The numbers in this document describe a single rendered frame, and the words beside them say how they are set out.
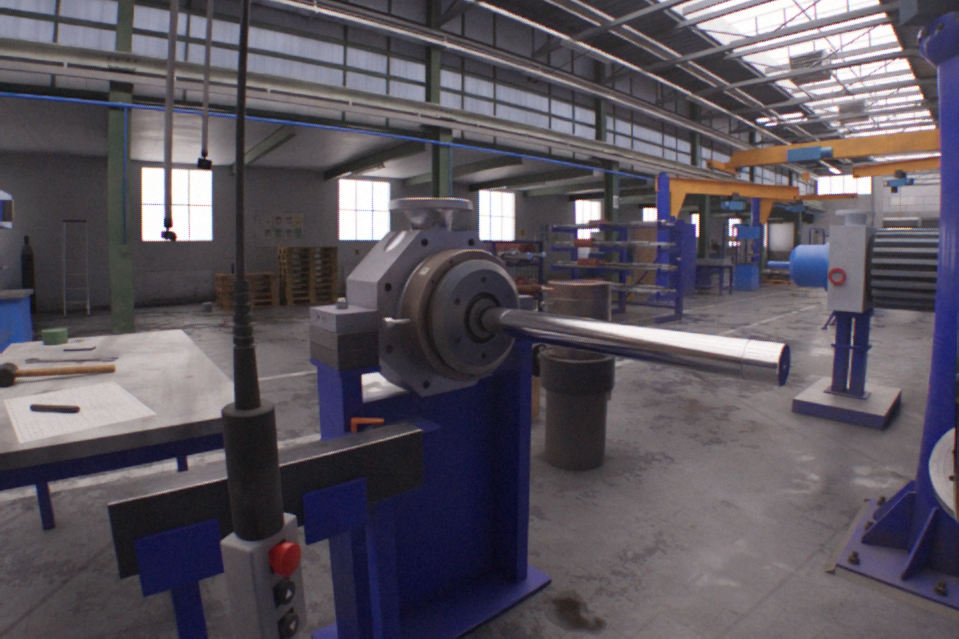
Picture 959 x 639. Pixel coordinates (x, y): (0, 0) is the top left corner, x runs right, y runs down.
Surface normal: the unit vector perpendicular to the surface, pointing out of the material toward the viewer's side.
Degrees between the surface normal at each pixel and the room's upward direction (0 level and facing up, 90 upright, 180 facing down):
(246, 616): 90
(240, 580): 90
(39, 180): 90
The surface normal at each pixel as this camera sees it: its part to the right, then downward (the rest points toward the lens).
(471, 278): 0.65, 0.05
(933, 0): -0.25, 0.07
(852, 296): -0.78, 0.04
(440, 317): 0.10, 0.00
